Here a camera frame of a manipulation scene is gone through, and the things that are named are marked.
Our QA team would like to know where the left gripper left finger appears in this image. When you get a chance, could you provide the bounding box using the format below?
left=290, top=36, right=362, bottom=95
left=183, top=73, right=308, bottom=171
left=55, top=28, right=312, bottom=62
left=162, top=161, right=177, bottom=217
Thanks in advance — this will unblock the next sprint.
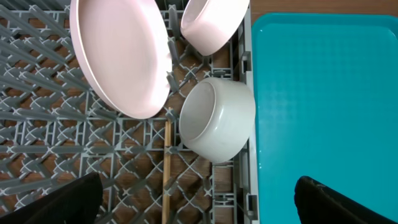
left=1, top=173, right=103, bottom=224

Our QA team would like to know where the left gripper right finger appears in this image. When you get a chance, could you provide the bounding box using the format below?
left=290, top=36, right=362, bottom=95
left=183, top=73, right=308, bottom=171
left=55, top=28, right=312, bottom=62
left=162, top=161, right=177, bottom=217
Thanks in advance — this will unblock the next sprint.
left=294, top=176, right=397, bottom=224

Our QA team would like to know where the wooden chopstick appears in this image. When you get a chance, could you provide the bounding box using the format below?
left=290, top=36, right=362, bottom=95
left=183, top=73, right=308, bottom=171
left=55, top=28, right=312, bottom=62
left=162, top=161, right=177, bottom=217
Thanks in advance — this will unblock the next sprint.
left=162, top=118, right=172, bottom=224

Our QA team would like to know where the grey bowl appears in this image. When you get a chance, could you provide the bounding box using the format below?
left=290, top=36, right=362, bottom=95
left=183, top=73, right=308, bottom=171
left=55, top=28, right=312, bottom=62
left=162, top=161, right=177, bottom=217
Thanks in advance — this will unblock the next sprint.
left=179, top=77, right=256, bottom=163

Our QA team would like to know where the large white plate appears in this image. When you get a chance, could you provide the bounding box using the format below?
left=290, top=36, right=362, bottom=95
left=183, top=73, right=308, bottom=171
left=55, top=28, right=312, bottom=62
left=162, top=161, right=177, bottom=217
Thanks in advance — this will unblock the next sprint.
left=70, top=0, right=172, bottom=119

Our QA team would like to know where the grey plastic dish rack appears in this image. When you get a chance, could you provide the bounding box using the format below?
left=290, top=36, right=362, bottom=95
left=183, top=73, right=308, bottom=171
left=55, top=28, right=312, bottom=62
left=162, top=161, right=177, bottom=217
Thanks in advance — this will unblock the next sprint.
left=1, top=1, right=259, bottom=223

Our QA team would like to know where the teal plastic tray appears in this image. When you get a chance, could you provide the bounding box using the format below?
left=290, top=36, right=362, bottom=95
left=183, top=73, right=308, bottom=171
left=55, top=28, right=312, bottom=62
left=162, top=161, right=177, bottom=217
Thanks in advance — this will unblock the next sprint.
left=252, top=13, right=397, bottom=223

